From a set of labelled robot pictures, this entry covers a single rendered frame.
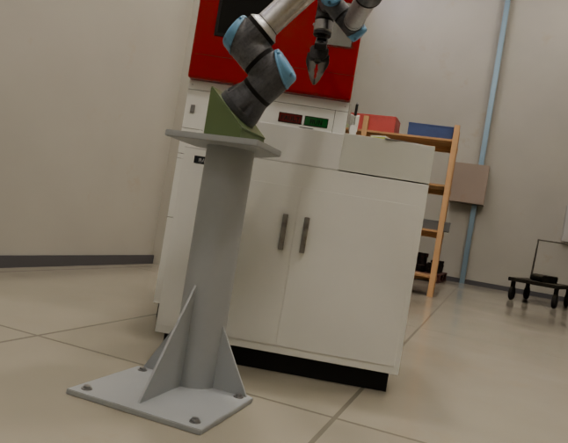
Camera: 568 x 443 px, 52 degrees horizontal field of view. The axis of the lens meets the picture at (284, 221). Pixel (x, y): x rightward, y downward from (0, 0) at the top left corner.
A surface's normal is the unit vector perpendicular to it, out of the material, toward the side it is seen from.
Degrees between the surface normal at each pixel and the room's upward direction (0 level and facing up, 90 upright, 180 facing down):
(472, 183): 90
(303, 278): 90
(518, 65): 90
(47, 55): 90
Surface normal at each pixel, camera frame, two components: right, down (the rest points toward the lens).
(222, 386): -0.33, -0.05
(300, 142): -0.07, -0.01
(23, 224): 0.93, 0.15
